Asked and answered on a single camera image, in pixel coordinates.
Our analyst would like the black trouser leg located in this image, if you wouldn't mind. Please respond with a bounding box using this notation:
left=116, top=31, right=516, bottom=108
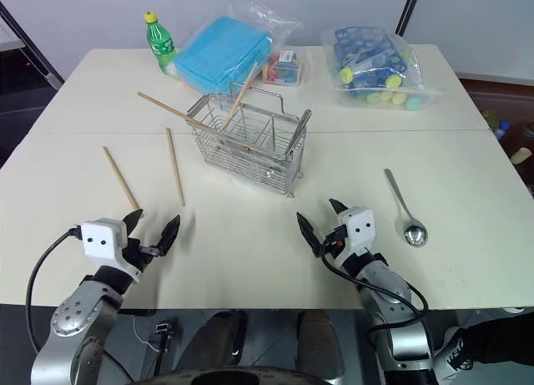
left=461, top=306, right=534, bottom=366

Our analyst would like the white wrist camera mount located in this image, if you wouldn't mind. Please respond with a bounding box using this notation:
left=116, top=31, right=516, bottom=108
left=335, top=206, right=375, bottom=267
left=80, top=218, right=143, bottom=284

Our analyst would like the black and white sneaker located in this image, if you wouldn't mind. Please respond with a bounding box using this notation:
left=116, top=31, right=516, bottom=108
left=432, top=325, right=477, bottom=385

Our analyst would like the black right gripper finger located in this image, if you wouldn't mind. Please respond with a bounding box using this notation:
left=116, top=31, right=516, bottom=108
left=295, top=210, right=324, bottom=257
left=328, top=198, right=350, bottom=217

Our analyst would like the blue box in plastic bag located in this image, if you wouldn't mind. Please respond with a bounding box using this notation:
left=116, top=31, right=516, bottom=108
left=174, top=0, right=304, bottom=96

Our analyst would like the blue plastic rack bundle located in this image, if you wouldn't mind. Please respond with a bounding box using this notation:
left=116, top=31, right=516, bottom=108
left=332, top=25, right=410, bottom=100

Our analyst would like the beige oval object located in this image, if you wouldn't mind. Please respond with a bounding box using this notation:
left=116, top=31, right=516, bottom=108
left=511, top=147, right=533, bottom=166

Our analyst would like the steel wire cutlery basket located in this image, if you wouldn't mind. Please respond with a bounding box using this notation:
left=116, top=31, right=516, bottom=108
left=184, top=82, right=309, bottom=199

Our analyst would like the small black clamp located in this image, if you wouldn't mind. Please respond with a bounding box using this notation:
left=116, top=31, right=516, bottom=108
left=147, top=321, right=173, bottom=374

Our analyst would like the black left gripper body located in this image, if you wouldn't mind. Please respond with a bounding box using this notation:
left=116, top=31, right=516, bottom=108
left=123, top=236, right=164, bottom=274

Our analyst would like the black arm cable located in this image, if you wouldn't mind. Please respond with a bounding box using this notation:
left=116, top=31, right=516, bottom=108
left=24, top=227, right=83, bottom=355
left=320, top=238, right=431, bottom=348

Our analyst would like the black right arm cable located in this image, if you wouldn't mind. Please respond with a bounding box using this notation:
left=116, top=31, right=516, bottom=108
left=320, top=238, right=431, bottom=348

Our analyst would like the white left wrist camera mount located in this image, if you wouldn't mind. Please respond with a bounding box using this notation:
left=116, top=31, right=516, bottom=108
left=80, top=218, right=143, bottom=284

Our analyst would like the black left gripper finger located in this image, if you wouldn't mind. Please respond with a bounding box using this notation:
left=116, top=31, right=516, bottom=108
left=157, top=214, right=182, bottom=257
left=123, top=209, right=144, bottom=241

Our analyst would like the wooden chopstick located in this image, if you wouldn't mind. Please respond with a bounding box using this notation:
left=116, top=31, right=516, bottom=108
left=137, top=91, right=254, bottom=152
left=220, top=61, right=260, bottom=131
left=165, top=127, right=187, bottom=208
left=102, top=146, right=142, bottom=211

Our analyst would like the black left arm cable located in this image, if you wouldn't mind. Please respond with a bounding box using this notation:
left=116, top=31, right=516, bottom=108
left=24, top=227, right=83, bottom=355

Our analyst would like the clear zip bag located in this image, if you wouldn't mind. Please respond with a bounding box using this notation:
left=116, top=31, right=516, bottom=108
left=320, top=24, right=447, bottom=115

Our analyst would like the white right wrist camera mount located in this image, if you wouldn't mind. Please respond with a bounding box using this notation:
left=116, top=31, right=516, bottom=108
left=335, top=206, right=375, bottom=267

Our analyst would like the thin white cord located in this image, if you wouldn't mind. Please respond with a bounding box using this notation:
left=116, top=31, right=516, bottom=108
left=132, top=315, right=160, bottom=353

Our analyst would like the green plastic soda bottle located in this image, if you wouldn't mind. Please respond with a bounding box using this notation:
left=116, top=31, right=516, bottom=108
left=143, top=11, right=182, bottom=81

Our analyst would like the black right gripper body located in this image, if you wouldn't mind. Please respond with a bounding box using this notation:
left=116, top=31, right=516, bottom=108
left=321, top=225, right=349, bottom=249

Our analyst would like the teal plastic container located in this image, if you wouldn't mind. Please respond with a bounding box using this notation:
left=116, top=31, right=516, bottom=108
left=174, top=16, right=273, bottom=95

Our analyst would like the black stand pole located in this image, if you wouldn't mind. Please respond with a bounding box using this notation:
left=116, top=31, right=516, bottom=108
left=0, top=0, right=66, bottom=88
left=393, top=0, right=421, bottom=36

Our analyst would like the clear box of colourful pieces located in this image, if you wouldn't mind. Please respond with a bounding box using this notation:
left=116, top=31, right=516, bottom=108
left=260, top=46, right=310, bottom=88

